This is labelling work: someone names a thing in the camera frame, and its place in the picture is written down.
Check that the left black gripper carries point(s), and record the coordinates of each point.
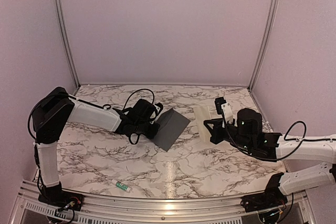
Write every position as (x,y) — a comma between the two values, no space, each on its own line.
(151,135)

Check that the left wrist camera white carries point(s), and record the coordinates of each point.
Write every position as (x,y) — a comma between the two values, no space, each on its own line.
(158,108)

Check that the aluminium frame post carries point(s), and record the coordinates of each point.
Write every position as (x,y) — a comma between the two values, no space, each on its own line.
(66,43)
(271,16)

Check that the cream letter paper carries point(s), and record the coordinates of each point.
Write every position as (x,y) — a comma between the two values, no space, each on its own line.
(202,113)

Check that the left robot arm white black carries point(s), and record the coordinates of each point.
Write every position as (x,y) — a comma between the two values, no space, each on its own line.
(60,112)

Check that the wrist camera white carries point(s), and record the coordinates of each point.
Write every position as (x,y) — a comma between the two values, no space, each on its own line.
(158,108)
(225,108)

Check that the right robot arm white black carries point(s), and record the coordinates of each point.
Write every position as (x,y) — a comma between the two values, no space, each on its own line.
(277,147)

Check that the green white glue stick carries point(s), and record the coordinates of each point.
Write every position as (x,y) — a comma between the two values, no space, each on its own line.
(121,186)

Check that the right aluminium frame post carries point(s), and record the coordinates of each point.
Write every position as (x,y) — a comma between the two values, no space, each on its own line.
(271,16)

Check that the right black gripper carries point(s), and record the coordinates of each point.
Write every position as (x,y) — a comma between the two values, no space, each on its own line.
(215,131)

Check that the dark grey envelope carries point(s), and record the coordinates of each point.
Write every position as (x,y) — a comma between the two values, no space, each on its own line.
(172,124)

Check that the left aluminium frame post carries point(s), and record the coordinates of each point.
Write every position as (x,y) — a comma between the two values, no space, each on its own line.
(66,43)

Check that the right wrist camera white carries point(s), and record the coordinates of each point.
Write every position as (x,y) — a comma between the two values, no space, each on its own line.
(225,108)

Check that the front aluminium rail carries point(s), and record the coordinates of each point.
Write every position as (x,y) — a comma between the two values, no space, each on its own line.
(113,209)

